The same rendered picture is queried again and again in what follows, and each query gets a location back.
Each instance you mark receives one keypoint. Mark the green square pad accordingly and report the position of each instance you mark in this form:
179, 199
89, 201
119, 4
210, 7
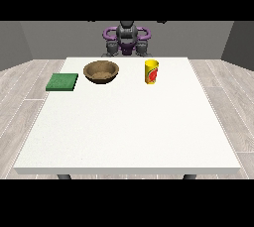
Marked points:
62, 82

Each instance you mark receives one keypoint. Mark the yellow cup with melon print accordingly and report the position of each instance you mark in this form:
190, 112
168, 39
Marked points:
151, 72

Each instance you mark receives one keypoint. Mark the grey robot trunk purple rings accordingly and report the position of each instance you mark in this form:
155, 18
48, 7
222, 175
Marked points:
126, 41

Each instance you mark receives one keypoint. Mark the brown wooden bowl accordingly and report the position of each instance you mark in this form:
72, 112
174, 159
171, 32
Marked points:
101, 71

